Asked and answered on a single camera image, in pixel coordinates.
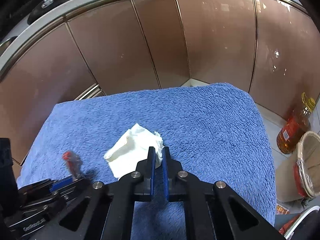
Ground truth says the blue towel mat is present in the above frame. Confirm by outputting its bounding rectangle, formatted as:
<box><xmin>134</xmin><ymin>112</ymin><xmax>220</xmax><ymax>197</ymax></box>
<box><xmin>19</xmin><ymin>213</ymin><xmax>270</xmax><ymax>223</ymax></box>
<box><xmin>17</xmin><ymin>83</ymin><xmax>276</xmax><ymax>224</ymax></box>

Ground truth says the clear red candy wrapper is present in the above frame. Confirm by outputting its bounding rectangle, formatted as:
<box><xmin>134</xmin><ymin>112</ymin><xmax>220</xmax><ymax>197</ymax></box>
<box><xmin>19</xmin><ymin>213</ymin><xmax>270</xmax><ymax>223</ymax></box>
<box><xmin>62</xmin><ymin>151</ymin><xmax>84</xmax><ymax>181</ymax></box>

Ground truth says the wicker lined waste basket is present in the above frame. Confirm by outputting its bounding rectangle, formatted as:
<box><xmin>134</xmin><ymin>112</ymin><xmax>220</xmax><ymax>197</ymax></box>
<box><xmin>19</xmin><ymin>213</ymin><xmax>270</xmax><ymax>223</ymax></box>
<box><xmin>293</xmin><ymin>131</ymin><xmax>319</xmax><ymax>198</ymax></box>

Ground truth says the white round trash bin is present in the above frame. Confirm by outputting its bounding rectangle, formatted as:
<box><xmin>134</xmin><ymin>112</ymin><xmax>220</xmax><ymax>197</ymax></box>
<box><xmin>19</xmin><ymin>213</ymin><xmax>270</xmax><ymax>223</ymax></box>
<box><xmin>284</xmin><ymin>205</ymin><xmax>319</xmax><ymax>240</ymax></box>

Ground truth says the black wok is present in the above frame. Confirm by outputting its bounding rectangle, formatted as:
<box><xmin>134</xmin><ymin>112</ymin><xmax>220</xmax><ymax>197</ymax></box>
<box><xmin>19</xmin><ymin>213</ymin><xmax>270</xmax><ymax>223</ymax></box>
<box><xmin>27</xmin><ymin>0</ymin><xmax>70</xmax><ymax>25</ymax></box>

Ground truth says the brown kitchen cabinet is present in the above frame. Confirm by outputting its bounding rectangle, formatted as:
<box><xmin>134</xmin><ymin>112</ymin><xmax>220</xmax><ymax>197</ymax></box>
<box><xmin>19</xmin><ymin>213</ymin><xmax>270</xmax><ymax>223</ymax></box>
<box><xmin>1</xmin><ymin>0</ymin><xmax>319</xmax><ymax>176</ymax></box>

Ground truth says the cooking oil bottle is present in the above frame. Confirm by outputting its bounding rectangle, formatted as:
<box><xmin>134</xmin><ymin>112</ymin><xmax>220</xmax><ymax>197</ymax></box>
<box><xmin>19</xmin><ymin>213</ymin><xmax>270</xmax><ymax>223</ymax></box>
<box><xmin>277</xmin><ymin>92</ymin><xmax>316</xmax><ymax>154</ymax></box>

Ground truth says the white tissue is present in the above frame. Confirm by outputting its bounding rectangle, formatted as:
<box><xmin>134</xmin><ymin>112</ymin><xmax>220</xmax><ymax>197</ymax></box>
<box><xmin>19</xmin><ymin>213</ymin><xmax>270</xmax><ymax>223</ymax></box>
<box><xmin>104</xmin><ymin>124</ymin><xmax>164</xmax><ymax>179</ymax></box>

